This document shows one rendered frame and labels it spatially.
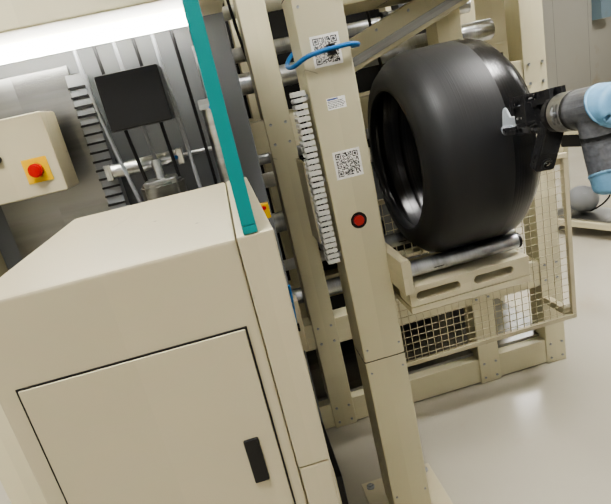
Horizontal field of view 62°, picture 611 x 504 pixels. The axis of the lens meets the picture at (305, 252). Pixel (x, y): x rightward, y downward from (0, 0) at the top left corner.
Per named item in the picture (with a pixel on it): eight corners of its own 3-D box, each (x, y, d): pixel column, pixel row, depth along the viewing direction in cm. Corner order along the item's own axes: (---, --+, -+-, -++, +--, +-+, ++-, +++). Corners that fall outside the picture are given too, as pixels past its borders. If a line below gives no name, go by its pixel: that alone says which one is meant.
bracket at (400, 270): (406, 296, 136) (400, 263, 133) (364, 256, 174) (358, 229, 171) (417, 293, 136) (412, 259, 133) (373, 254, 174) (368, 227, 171)
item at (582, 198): (619, 242, 344) (615, 125, 320) (539, 232, 394) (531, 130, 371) (646, 227, 359) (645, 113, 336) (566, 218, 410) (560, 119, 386)
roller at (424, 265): (407, 281, 140) (406, 268, 137) (401, 273, 143) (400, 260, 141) (523, 249, 143) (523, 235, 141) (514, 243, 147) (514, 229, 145)
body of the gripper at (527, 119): (538, 91, 110) (575, 82, 98) (543, 131, 111) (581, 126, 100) (505, 99, 109) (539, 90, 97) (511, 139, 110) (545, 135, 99)
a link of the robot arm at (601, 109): (606, 137, 84) (595, 87, 82) (563, 141, 95) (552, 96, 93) (647, 121, 85) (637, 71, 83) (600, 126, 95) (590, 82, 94)
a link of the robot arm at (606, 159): (642, 174, 95) (630, 118, 93) (640, 190, 87) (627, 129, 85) (595, 184, 100) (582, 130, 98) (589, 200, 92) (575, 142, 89)
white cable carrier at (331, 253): (328, 265, 143) (291, 92, 129) (325, 260, 148) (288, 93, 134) (343, 261, 143) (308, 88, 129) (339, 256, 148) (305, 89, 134)
